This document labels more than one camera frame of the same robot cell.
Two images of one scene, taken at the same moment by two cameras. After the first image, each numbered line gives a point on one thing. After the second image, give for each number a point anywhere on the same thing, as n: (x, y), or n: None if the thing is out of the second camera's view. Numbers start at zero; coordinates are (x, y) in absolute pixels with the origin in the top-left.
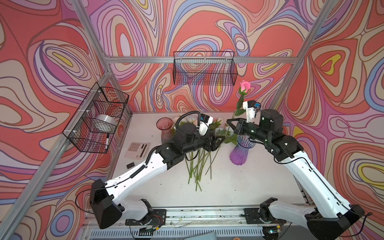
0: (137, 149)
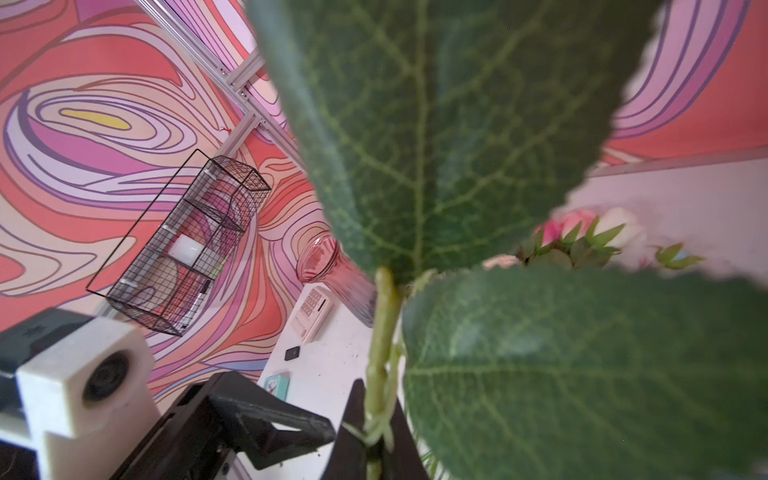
0: (312, 313)
